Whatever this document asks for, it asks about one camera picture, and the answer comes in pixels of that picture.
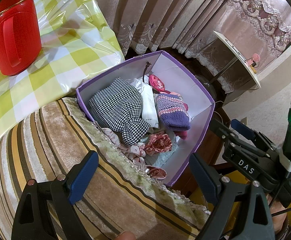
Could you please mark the black white gingham cloth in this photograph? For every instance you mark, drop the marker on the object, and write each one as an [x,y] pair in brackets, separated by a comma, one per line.
[118,107]

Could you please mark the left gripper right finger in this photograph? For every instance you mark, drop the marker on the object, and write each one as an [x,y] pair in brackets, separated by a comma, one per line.
[254,220]

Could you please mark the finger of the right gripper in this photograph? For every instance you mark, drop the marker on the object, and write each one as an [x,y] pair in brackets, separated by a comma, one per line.
[261,141]
[228,137]

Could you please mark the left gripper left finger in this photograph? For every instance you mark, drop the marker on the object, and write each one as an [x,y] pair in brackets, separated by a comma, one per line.
[32,219]

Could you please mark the magenta knitted garment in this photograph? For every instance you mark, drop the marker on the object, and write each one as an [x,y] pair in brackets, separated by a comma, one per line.
[181,134]

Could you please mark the green checkered tablecloth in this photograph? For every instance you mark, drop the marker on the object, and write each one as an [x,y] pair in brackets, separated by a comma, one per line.
[77,44]

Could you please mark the purple pink knitted sock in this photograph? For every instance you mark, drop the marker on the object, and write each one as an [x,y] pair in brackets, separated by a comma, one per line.
[172,112]

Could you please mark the striped plush cushion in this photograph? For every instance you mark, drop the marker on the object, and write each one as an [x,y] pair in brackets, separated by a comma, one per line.
[56,160]

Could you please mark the grey blue fleece cloth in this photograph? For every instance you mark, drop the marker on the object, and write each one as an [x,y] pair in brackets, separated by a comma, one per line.
[158,160]

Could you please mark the white side shelf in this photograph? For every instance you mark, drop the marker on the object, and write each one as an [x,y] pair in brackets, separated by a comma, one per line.
[237,56]

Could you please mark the pink round cherry pouch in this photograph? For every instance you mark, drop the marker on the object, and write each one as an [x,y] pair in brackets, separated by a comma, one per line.
[157,84]

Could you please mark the black fuzzy cloth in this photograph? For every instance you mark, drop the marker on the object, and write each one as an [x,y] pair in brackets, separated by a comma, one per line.
[147,65]

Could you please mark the purple cardboard box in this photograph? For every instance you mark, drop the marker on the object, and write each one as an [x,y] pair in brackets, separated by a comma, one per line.
[177,80]

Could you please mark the red thermos jug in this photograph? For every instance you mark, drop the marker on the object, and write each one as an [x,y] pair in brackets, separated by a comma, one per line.
[20,41]

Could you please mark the beige embroidered curtain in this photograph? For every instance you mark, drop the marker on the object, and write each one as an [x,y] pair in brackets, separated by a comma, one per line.
[253,26]

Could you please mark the red white floral scrunchie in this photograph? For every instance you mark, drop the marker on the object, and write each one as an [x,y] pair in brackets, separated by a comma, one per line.
[155,144]

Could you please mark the person's right hand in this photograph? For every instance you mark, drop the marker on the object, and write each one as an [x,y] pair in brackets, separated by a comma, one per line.
[280,222]

